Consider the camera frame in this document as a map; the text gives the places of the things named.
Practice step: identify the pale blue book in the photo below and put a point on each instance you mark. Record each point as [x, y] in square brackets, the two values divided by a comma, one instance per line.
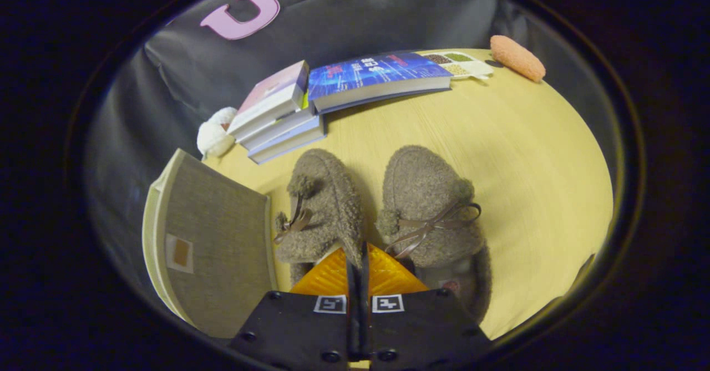
[288, 145]

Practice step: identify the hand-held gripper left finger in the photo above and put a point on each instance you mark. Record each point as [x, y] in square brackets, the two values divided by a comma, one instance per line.
[310, 332]

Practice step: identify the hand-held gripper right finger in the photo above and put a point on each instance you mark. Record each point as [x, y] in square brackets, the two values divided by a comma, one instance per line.
[421, 332]

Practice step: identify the orange sponge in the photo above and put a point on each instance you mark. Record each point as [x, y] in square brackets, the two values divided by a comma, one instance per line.
[517, 57]

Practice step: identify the white plush toy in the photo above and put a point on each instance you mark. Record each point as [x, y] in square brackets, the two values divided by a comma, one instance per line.
[213, 138]

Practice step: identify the pink and white book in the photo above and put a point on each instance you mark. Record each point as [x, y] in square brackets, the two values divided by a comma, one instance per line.
[272, 98]

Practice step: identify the white divided snack tray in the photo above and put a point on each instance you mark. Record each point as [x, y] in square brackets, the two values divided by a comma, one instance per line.
[460, 65]

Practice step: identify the blue cover book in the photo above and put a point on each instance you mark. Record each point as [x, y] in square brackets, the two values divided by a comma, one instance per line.
[377, 74]

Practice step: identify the fuzzy brown shoe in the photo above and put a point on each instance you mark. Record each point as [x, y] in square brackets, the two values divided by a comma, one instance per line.
[321, 204]
[427, 204]

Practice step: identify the black backdrop cloth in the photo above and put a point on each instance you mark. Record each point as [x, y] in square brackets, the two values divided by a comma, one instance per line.
[355, 32]

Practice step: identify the grey fabric storage box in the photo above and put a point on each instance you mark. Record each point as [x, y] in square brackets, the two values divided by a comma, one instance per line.
[222, 249]

